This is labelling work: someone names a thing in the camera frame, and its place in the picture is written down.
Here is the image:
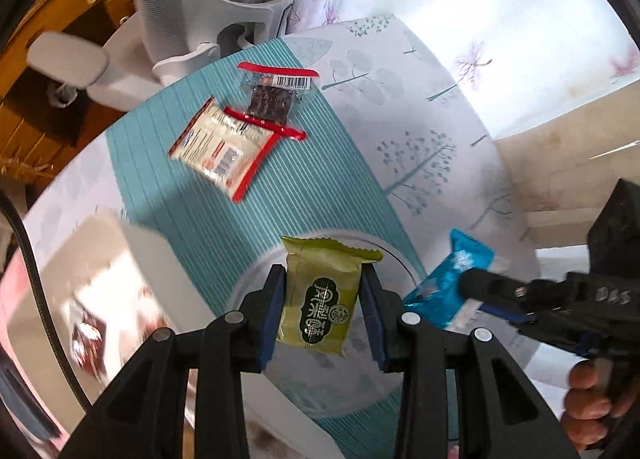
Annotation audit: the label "teal patterned tablecloth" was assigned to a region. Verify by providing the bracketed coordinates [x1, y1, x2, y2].
[20, 14, 556, 459]

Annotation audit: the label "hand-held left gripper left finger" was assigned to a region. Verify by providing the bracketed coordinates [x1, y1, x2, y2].
[57, 263, 288, 459]

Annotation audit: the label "small dark red packet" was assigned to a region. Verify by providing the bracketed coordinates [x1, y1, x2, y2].
[71, 308, 109, 381]

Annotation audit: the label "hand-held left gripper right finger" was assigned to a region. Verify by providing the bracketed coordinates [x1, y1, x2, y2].
[360, 263, 568, 459]

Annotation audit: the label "blue snack packet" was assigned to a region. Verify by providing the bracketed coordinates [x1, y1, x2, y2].
[402, 228, 497, 331]

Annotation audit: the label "wooden desk with drawers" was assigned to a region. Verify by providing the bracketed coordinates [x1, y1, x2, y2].
[0, 0, 147, 180]

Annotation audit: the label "black cable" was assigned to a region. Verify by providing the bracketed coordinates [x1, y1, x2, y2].
[0, 189, 94, 411]

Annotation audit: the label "person's right hand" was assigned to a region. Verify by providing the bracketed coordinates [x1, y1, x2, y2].
[561, 358, 640, 451]

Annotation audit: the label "cream packet with red edge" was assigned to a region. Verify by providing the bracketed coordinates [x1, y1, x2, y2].
[166, 95, 282, 203]

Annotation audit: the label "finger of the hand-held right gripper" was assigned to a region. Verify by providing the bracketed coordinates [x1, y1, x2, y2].
[477, 304, 595, 357]
[459, 265, 577, 314]

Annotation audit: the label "green pastry packet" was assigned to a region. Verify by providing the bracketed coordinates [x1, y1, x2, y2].
[276, 235, 385, 358]

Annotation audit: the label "white plastic tray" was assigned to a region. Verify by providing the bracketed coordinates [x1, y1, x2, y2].
[7, 211, 212, 411]

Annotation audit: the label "dark jerky packet red ends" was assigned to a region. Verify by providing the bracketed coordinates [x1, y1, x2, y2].
[224, 60, 321, 142]

